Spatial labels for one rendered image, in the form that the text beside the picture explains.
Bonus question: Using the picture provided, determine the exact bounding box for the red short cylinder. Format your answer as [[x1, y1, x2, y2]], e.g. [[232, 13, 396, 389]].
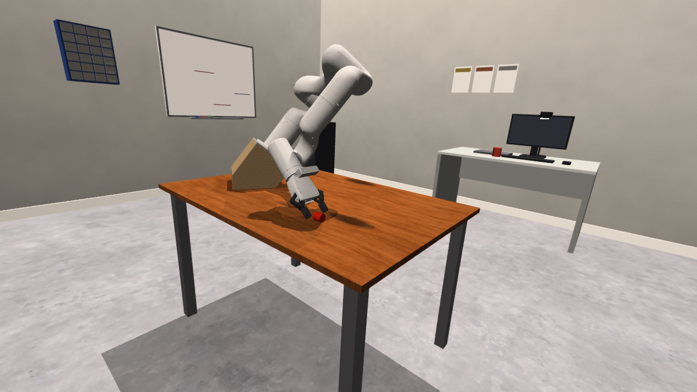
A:
[[313, 212, 326, 223]]

